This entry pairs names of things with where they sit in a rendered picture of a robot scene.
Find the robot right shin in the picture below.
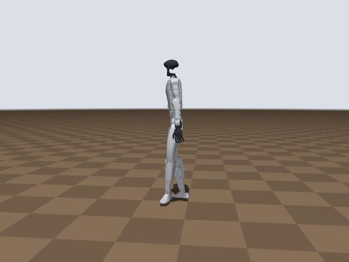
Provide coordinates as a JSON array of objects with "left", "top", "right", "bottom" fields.
[{"left": 174, "top": 159, "right": 185, "bottom": 193}]

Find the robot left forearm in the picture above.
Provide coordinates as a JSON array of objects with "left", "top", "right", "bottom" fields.
[{"left": 172, "top": 99, "right": 182, "bottom": 126}]

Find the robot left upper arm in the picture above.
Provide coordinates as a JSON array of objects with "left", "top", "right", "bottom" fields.
[{"left": 170, "top": 79, "right": 180, "bottom": 106}]

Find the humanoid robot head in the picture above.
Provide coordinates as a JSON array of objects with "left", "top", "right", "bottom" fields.
[{"left": 164, "top": 59, "right": 179, "bottom": 78}]

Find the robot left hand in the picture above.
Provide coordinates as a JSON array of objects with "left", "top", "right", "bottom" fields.
[{"left": 172, "top": 121, "right": 184, "bottom": 143}]

